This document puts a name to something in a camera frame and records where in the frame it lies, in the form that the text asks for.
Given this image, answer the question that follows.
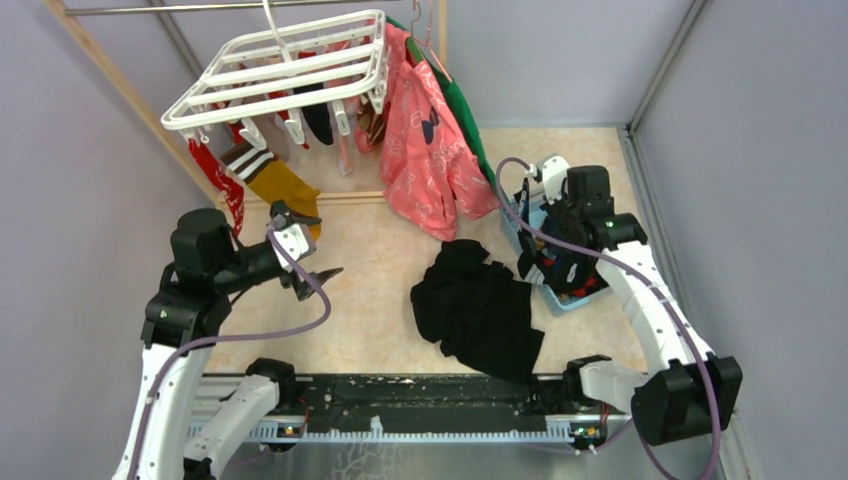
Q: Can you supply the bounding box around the mustard yellow striped sock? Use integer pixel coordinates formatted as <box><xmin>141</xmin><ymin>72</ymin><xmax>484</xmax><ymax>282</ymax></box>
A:
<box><xmin>217</xmin><ymin>141</ymin><xmax>319</xmax><ymax>217</ymax></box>

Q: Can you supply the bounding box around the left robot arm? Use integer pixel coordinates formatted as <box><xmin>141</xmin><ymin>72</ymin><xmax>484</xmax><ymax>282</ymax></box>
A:
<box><xmin>114</xmin><ymin>201</ymin><xmax>334</xmax><ymax>479</ymax></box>

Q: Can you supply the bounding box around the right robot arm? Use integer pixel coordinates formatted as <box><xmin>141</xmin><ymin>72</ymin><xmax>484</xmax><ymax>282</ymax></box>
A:
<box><xmin>540</xmin><ymin>164</ymin><xmax>743</xmax><ymax>446</ymax></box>

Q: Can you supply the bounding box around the white plastic sock hanger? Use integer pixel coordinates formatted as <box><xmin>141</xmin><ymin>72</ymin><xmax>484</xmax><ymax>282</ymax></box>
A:
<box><xmin>161</xmin><ymin>2</ymin><xmax>388</xmax><ymax>149</ymax></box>

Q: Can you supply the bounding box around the green garment on hanger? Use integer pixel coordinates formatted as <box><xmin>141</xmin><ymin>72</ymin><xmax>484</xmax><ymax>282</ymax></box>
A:
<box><xmin>406</xmin><ymin>38</ymin><xmax>496</xmax><ymax>184</ymax></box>

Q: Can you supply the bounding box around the light blue plastic basket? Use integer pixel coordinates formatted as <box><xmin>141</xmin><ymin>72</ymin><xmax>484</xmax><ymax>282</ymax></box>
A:
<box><xmin>500</xmin><ymin>191</ymin><xmax>611</xmax><ymax>317</ymax></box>

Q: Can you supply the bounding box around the red patterned sock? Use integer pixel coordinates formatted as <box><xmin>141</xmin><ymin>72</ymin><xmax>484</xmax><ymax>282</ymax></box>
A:
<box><xmin>187</xmin><ymin>138</ymin><xmax>245</xmax><ymax>236</ymax></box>

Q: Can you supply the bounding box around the red sock rear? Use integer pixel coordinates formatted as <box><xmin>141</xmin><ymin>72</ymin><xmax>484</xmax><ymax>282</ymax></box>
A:
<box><xmin>238</xmin><ymin>55</ymin><xmax>310</xmax><ymax>150</ymax></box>

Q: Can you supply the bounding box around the brown striped sock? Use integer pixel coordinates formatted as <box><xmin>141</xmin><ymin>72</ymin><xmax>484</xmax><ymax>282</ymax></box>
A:
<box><xmin>355</xmin><ymin>100</ymin><xmax>387</xmax><ymax>153</ymax></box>

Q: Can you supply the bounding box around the black cloth pile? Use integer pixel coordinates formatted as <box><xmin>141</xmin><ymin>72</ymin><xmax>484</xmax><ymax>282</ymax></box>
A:
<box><xmin>410</xmin><ymin>239</ymin><xmax>544</xmax><ymax>385</ymax></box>

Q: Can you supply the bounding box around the pink printed shirt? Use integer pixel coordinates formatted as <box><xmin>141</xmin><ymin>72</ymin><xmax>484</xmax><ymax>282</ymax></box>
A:
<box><xmin>374</xmin><ymin>19</ymin><xmax>498</xmax><ymax>241</ymax></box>

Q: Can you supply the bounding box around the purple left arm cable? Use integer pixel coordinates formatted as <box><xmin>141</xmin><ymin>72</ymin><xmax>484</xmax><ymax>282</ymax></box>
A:
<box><xmin>125</xmin><ymin>228</ymin><xmax>333</xmax><ymax>480</ymax></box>

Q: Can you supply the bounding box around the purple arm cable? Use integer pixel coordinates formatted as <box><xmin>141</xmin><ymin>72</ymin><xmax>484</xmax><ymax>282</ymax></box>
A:
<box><xmin>495</xmin><ymin>156</ymin><xmax>723</xmax><ymax>480</ymax></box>
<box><xmin>125</xmin><ymin>228</ymin><xmax>333</xmax><ymax>480</ymax></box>

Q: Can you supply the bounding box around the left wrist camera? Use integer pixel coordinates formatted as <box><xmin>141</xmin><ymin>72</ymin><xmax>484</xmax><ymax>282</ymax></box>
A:
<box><xmin>269</xmin><ymin>223</ymin><xmax>317</xmax><ymax>273</ymax></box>

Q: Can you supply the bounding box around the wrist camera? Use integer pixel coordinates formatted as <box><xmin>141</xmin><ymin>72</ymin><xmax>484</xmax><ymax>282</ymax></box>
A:
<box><xmin>529</xmin><ymin>154</ymin><xmax>570</xmax><ymax>204</ymax></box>
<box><xmin>269</xmin><ymin>223</ymin><xmax>317</xmax><ymax>273</ymax></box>

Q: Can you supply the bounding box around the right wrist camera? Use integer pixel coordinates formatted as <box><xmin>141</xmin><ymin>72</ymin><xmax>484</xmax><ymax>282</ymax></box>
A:
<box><xmin>529</xmin><ymin>154</ymin><xmax>570</xmax><ymax>204</ymax></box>

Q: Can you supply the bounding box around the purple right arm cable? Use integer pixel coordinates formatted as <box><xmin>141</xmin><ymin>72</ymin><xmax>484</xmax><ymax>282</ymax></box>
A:
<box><xmin>495</xmin><ymin>156</ymin><xmax>723</xmax><ymax>480</ymax></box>

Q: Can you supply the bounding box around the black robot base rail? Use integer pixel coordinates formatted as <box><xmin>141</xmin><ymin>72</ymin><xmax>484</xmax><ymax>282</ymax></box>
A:
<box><xmin>237</xmin><ymin>373</ymin><xmax>631</xmax><ymax>453</ymax></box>

